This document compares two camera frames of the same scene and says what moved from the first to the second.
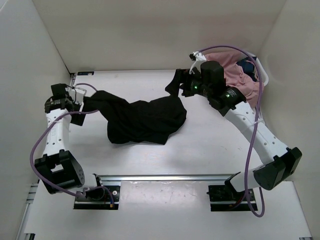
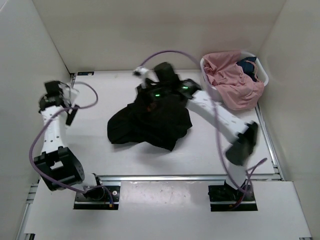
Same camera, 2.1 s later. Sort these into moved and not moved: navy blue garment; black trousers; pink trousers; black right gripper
Moved: black trousers; black right gripper
Not moved: pink trousers; navy blue garment
